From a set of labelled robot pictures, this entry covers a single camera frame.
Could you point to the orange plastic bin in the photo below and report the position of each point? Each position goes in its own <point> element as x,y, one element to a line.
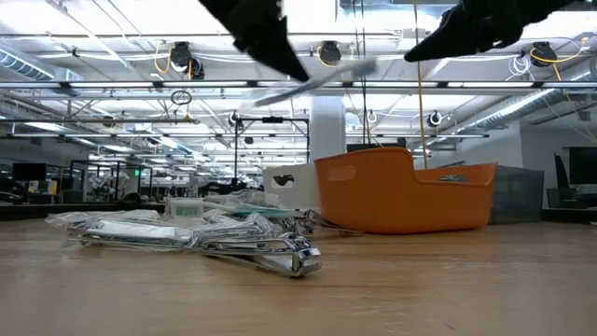
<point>373,196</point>

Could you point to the dark office chair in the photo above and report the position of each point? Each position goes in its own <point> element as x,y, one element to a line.
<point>564,186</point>

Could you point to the clear grey plastic bin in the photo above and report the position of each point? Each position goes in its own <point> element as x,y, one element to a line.
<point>517,196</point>

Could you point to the bagged teal toothbrush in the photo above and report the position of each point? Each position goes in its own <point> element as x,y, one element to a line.
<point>252,212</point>

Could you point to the white pillar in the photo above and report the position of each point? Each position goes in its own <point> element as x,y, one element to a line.
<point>328,130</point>

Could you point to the white plastic bin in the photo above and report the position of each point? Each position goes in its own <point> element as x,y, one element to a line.
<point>303,186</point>

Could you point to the white packet green print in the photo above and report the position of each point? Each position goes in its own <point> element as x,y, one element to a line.
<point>186,208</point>

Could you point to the black background rig frame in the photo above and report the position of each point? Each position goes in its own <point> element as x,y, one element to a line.
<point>273,120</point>

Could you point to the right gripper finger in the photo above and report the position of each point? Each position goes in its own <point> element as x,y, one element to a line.
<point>452,35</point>

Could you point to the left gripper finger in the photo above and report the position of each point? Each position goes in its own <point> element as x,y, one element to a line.
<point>275,37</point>
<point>224,18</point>

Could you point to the black monitor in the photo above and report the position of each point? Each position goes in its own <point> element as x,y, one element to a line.
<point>583,165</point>
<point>29,172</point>

